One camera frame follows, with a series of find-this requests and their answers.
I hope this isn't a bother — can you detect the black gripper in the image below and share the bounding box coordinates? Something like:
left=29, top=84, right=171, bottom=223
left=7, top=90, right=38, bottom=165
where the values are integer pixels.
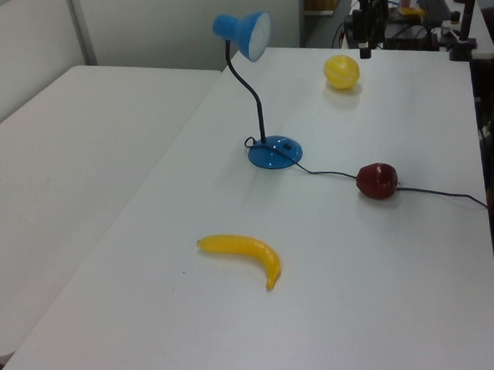
left=350, top=0, right=392, bottom=60

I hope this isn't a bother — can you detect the blue gooseneck desk lamp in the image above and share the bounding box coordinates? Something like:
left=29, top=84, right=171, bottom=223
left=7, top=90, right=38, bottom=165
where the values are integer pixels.
left=210, top=8, right=305, bottom=175

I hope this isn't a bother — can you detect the yellow toy melon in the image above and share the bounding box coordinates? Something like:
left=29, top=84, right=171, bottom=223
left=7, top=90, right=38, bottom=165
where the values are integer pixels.
left=322, top=53, right=362, bottom=92

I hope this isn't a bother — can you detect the black robot control box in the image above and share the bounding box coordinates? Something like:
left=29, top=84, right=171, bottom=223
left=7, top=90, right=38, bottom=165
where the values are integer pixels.
left=382, top=21, right=440, bottom=54

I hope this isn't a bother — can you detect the black computer keyboard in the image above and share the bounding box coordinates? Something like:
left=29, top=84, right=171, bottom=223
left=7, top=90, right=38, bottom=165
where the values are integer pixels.
left=416, top=0, right=453, bottom=22

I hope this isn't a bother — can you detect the black clamped stand pole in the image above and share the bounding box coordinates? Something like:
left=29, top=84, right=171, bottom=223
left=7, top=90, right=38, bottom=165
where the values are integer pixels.
left=445, top=0, right=486, bottom=63

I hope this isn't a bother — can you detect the dark red toy apple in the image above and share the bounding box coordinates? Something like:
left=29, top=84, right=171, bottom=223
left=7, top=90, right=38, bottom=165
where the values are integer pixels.
left=354, top=161, right=400, bottom=202

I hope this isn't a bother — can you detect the yellow toy banana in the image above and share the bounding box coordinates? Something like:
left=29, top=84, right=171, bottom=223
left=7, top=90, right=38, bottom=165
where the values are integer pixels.
left=196, top=230, right=284, bottom=297

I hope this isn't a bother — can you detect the black lamp power cable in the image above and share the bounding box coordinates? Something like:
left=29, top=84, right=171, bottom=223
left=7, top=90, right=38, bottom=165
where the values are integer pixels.
left=286, top=144, right=490, bottom=224

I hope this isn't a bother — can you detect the grey partition frame post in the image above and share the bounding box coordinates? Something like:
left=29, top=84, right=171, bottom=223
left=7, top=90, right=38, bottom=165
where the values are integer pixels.
left=65, top=0, right=99, bottom=69

